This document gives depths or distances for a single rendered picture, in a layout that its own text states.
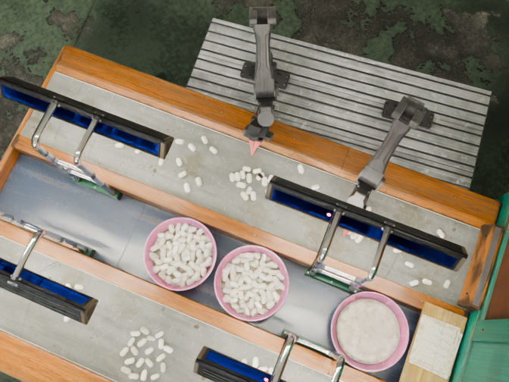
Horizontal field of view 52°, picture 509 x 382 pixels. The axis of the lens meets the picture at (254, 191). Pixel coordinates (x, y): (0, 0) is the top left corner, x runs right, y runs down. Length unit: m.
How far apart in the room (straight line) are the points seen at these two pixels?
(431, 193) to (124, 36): 1.98
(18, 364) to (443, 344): 1.46
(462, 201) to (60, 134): 1.55
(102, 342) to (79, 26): 1.96
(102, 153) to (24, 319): 0.67
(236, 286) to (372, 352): 0.52
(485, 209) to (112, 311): 1.39
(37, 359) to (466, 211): 1.61
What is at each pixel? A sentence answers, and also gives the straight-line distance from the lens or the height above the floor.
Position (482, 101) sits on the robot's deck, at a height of 0.67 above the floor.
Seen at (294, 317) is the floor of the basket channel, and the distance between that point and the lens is 1.98.
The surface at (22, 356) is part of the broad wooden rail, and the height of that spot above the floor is 0.76.
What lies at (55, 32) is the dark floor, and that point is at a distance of 3.37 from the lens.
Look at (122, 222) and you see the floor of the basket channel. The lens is 2.10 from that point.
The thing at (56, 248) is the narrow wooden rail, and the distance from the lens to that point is 2.07.
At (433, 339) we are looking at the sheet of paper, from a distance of 1.95.
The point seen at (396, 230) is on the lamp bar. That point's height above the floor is 1.11.
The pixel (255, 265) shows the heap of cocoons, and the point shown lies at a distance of 1.92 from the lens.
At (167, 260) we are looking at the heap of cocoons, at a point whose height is 0.74.
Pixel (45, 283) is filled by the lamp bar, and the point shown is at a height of 1.08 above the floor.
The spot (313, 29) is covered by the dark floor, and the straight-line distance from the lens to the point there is 3.13.
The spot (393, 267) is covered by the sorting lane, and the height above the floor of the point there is 0.74.
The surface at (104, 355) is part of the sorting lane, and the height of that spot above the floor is 0.74.
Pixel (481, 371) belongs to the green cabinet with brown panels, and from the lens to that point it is 1.79.
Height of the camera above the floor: 2.65
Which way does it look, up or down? 75 degrees down
